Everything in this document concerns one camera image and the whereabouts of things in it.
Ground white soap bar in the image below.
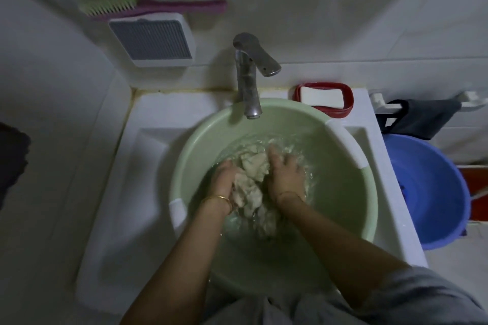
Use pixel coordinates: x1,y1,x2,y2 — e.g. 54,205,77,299
301,86,345,109

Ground blue plastic basin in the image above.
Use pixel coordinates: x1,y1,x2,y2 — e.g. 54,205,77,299
382,133,472,251

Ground person's left forearm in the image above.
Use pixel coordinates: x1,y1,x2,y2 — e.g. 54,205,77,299
120,199,234,325

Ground dark purple towel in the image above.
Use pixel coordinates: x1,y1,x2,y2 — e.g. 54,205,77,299
0,121,32,211

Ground white ceramic sink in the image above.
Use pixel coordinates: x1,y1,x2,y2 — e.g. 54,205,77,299
75,86,429,316

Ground green and pink scrub brush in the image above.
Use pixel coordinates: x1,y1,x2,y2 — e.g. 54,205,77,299
79,0,228,20

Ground red soap dish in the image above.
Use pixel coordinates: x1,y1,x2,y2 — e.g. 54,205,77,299
292,82,355,119

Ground red bucket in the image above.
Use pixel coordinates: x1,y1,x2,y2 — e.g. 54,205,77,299
459,166,488,222

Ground person's right forearm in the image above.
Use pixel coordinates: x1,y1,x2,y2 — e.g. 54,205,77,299
276,197,412,308

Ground metal faucet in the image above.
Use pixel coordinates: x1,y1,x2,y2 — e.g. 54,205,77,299
232,32,282,120

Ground dark grey cloth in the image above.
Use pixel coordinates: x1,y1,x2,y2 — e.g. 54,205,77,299
377,99,463,142

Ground person's grey patterned shirt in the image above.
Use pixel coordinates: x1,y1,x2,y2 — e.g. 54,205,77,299
202,266,488,325

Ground white wall box grey ribbed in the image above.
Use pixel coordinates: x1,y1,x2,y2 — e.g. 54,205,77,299
108,12,197,69

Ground thin cord bracelet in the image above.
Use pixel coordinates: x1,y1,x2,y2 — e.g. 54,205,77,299
275,191,306,206

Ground cream leaf-patterned clothes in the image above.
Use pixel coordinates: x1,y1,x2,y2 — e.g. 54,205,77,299
228,144,306,240

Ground white wall towel rack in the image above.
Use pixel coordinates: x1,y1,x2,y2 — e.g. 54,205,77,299
369,90,488,114

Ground light green plastic basin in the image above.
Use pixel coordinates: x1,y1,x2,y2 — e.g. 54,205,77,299
168,98,379,297

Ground person's left hand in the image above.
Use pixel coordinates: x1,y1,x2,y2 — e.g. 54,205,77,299
205,159,245,217

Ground person's right hand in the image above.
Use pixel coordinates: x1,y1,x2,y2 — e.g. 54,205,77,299
265,144,308,209

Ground gold bangle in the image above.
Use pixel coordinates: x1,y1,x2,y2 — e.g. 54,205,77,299
201,194,234,215

